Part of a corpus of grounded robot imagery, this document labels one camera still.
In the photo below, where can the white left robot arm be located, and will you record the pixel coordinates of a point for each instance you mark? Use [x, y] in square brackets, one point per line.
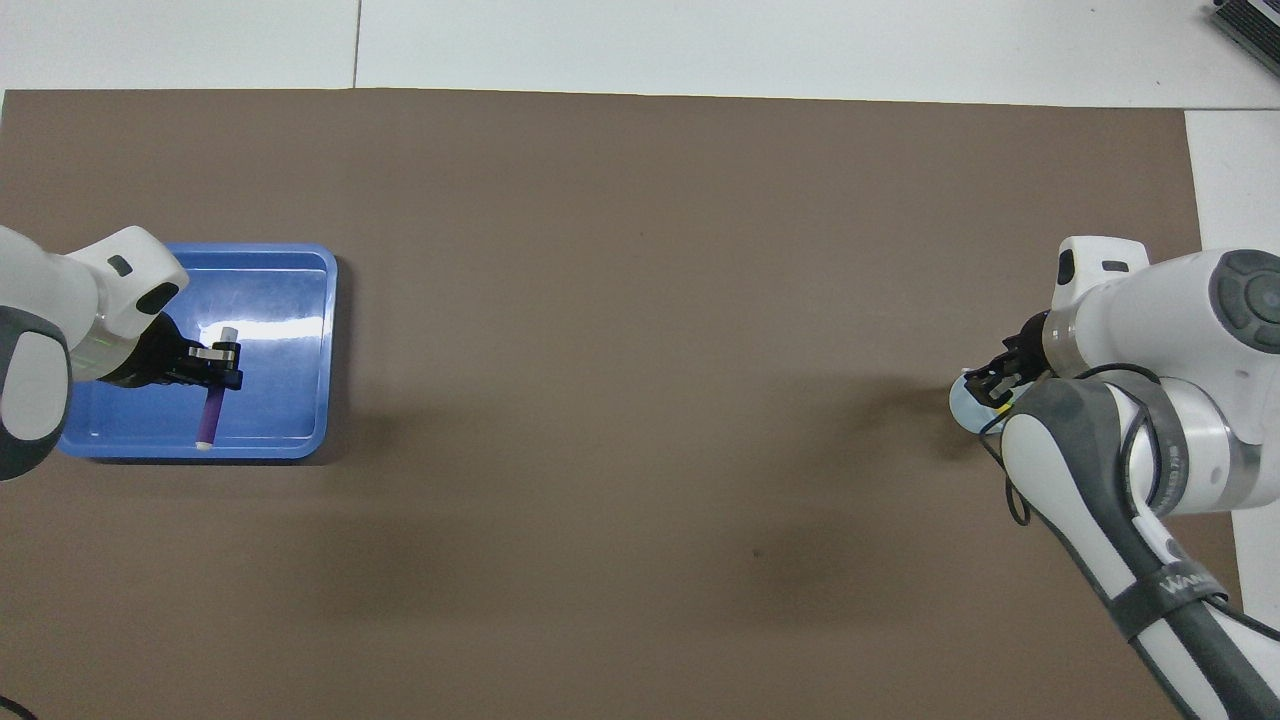
[40, 340]

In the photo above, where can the brown table mat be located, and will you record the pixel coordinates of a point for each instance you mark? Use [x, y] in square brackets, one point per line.
[640, 400]

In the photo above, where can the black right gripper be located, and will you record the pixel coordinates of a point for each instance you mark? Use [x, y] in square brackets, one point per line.
[1025, 355]

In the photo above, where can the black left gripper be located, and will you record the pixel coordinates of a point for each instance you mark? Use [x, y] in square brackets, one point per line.
[155, 360]

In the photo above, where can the dark ridged device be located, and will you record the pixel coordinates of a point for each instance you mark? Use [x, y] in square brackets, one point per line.
[1250, 25]

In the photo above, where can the purple marker pen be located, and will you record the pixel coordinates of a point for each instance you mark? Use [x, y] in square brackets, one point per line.
[211, 415]

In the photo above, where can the blue plastic tray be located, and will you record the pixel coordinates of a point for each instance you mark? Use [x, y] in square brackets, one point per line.
[280, 340]

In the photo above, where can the clear plastic cup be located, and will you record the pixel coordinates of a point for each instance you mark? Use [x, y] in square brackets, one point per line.
[962, 405]

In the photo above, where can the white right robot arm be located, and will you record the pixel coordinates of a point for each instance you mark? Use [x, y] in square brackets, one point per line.
[1190, 400]

